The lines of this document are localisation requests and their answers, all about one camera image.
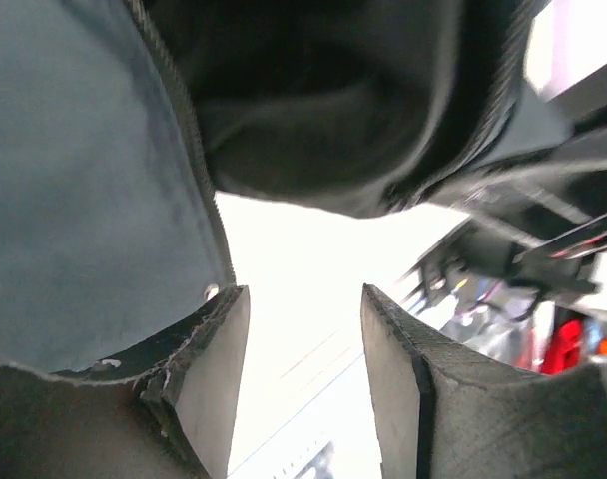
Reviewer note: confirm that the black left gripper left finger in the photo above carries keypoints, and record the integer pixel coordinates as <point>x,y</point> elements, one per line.
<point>164,408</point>

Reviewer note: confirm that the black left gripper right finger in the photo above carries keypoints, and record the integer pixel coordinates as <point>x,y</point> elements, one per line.
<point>443,410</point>

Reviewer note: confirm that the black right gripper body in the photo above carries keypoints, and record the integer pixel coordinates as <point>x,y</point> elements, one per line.
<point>536,205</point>

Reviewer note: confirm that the dark green grey jacket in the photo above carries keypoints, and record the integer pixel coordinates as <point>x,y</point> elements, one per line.
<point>120,120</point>

